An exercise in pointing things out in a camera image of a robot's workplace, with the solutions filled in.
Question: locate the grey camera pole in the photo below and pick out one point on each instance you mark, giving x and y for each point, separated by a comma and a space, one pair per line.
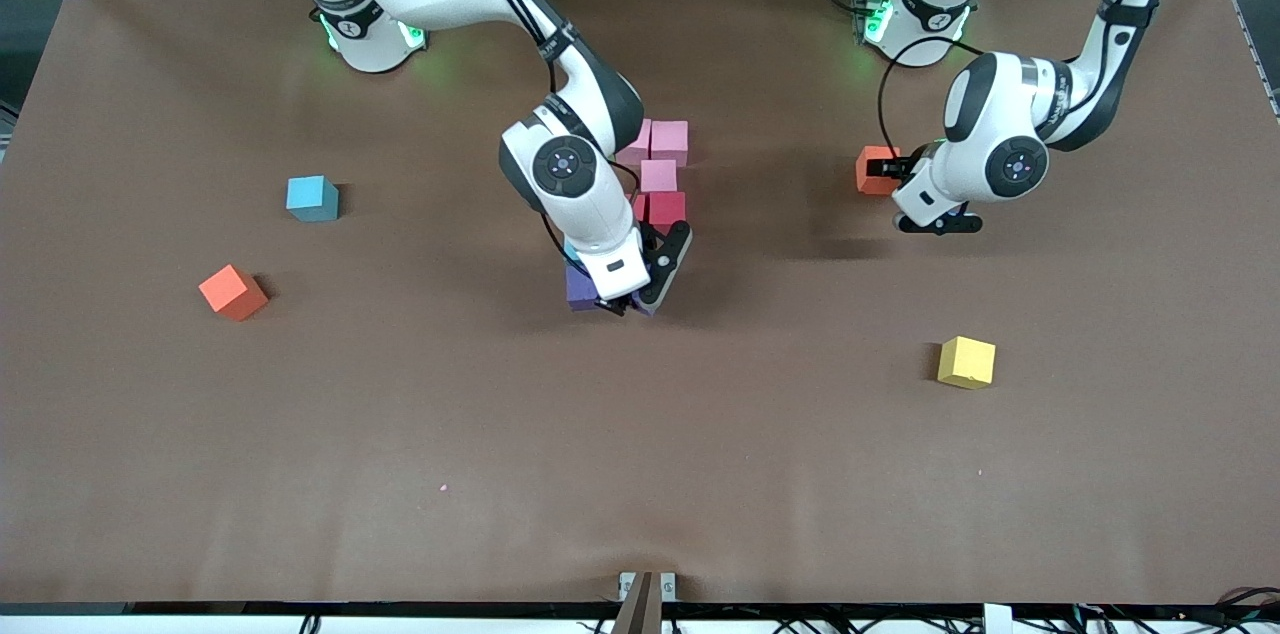
640, 614

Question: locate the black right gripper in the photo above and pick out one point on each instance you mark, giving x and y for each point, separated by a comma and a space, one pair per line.
617, 305

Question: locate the purple foam cube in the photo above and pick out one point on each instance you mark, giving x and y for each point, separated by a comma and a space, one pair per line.
648, 306
580, 286

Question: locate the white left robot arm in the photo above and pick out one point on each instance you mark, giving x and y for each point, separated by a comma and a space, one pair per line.
1000, 104

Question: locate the cyan foam cube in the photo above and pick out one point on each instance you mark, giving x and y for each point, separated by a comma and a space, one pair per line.
312, 198
571, 251

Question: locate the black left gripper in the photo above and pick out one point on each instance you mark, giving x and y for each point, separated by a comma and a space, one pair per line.
893, 169

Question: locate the pink foam cube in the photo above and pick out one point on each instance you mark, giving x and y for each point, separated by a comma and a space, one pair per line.
659, 176
670, 142
637, 146

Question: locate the metal bracket plate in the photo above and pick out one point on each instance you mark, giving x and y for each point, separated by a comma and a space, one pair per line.
668, 586

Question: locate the white table frame rail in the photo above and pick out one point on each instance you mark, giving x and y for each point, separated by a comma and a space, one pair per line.
200, 625

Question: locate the yellow foam cube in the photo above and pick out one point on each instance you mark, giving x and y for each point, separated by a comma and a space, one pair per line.
966, 361

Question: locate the red foam cube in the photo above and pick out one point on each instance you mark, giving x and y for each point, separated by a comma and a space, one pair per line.
640, 206
667, 209

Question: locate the orange foam cube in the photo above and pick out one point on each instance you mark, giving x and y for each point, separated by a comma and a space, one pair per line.
232, 292
868, 178

